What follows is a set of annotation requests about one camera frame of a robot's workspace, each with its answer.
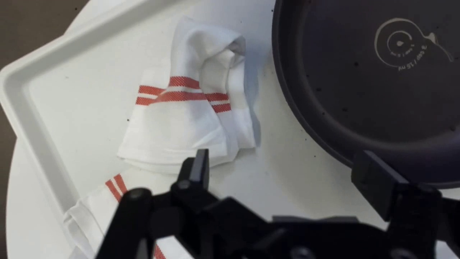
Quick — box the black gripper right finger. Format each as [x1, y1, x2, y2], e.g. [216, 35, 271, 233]
[351, 150, 411, 222]

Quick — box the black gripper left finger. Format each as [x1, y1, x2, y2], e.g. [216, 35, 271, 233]
[181, 148, 212, 193]

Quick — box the crumpled white red-striped towel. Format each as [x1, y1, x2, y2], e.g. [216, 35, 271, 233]
[117, 17, 263, 176]

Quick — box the black frying pan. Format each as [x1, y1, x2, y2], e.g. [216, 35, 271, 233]
[272, 0, 460, 189]

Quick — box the flat white red-striped towel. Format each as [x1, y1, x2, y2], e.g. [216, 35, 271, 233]
[62, 171, 170, 259]

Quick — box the white plastic tray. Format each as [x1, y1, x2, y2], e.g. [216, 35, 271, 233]
[0, 0, 460, 259]

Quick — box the round white table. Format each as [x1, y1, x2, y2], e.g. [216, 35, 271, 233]
[5, 0, 163, 259]

